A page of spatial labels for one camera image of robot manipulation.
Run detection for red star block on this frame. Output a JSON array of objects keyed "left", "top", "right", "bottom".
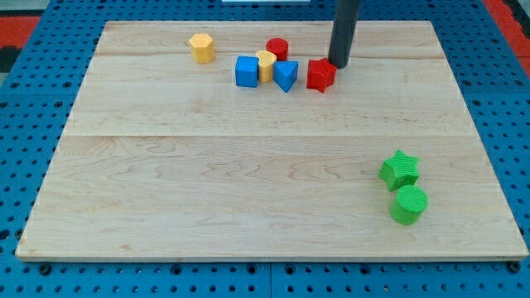
[{"left": 306, "top": 58, "right": 337, "bottom": 93}]

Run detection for green star block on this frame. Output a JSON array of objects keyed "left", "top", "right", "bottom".
[{"left": 378, "top": 150, "right": 420, "bottom": 191}]

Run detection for blue triangle block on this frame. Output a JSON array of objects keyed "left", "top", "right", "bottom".
[{"left": 273, "top": 60, "right": 299, "bottom": 93}]

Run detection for blue cube block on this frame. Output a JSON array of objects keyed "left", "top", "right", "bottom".
[{"left": 235, "top": 55, "right": 258, "bottom": 88}]

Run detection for yellow heart block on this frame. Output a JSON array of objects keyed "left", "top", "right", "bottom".
[{"left": 255, "top": 50, "right": 277, "bottom": 83}]

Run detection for red cylinder block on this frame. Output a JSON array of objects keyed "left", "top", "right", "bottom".
[{"left": 266, "top": 37, "right": 289, "bottom": 61}]

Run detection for wooden board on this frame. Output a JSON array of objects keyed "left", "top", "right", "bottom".
[{"left": 16, "top": 21, "right": 528, "bottom": 262}]

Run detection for yellow hexagon block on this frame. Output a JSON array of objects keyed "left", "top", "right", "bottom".
[{"left": 189, "top": 33, "right": 215, "bottom": 64}]

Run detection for green cylinder block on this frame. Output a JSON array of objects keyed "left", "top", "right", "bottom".
[{"left": 389, "top": 185, "right": 429, "bottom": 225}]

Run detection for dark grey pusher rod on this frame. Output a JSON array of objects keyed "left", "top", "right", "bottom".
[{"left": 328, "top": 0, "right": 361, "bottom": 69}]

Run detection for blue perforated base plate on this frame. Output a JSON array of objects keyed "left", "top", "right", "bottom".
[{"left": 1, "top": 1, "right": 529, "bottom": 297}]

